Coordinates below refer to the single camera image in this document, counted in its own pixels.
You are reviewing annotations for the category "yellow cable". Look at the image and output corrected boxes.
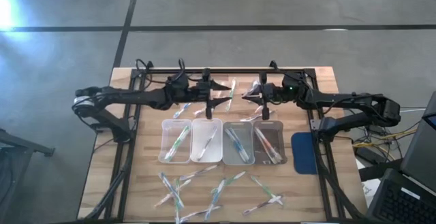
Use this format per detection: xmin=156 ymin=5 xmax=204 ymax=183
xmin=352 ymin=128 xmax=420 ymax=149

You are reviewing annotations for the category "grey plastic bin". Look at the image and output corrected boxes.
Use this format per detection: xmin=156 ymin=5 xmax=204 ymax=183
xmin=221 ymin=121 xmax=255 ymax=166

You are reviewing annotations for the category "clear plastic bin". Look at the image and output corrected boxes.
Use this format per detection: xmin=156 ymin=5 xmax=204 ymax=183
xmin=158 ymin=118 xmax=193 ymax=164

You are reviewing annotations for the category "grey metal mounting plate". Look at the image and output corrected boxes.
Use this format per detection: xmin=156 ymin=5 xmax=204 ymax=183
xmin=309 ymin=118 xmax=323 ymax=132

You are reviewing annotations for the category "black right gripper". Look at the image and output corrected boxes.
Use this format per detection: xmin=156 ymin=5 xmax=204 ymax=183
xmin=241 ymin=72 xmax=285 ymax=121

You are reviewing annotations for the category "black power adapter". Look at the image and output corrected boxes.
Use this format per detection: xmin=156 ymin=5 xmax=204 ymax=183
xmin=354 ymin=147 xmax=379 ymax=165

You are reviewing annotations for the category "black equipment stand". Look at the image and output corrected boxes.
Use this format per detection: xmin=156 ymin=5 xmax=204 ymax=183
xmin=0 ymin=128 xmax=56 ymax=224

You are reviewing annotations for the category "blue mat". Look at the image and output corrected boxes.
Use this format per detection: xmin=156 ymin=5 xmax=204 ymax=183
xmin=291 ymin=131 xmax=320 ymax=176

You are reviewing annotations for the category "clear wrapped toothbrush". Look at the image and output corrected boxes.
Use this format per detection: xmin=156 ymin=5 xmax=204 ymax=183
xmin=249 ymin=79 xmax=262 ymax=96

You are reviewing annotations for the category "white plastic bin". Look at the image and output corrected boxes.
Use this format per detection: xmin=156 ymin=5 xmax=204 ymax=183
xmin=189 ymin=118 xmax=224 ymax=163

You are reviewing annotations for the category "dark grey monitor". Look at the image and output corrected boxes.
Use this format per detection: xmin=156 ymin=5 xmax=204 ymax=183
xmin=400 ymin=91 xmax=436 ymax=193

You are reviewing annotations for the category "black table frame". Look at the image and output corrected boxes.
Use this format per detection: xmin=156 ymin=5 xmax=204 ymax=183
xmin=78 ymin=67 xmax=375 ymax=224

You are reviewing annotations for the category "black laptop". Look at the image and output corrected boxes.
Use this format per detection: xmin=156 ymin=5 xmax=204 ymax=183
xmin=366 ymin=167 xmax=436 ymax=224

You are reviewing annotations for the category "white paper sheet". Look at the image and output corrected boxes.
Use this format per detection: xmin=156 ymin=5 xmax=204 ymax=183
xmin=360 ymin=178 xmax=383 ymax=197

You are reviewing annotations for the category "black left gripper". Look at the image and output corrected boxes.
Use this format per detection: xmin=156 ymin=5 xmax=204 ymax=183
xmin=189 ymin=68 xmax=232 ymax=120

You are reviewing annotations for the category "dark translucent plastic bin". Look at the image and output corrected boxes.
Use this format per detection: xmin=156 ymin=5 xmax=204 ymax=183
xmin=252 ymin=120 xmax=288 ymax=166

